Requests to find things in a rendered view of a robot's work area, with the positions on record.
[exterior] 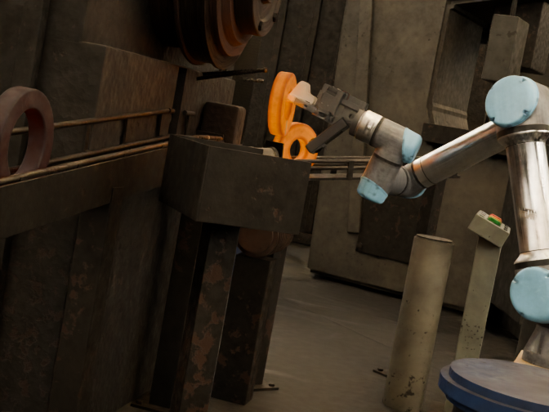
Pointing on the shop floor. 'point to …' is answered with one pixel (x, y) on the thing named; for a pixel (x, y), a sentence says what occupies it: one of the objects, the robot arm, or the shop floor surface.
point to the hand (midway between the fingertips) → (283, 96)
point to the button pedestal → (478, 292)
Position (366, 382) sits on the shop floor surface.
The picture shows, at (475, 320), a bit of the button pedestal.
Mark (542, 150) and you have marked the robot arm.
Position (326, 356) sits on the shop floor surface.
